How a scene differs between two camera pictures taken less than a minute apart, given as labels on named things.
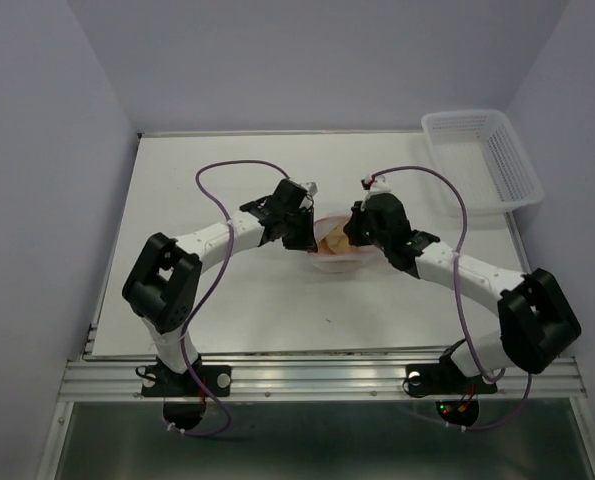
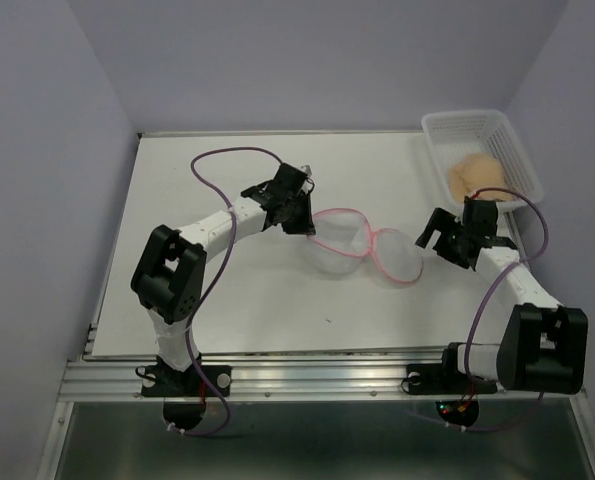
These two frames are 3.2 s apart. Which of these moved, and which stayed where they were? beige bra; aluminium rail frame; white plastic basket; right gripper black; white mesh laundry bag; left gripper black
Moved: left gripper black; beige bra; white mesh laundry bag; right gripper black
Stayed: white plastic basket; aluminium rail frame
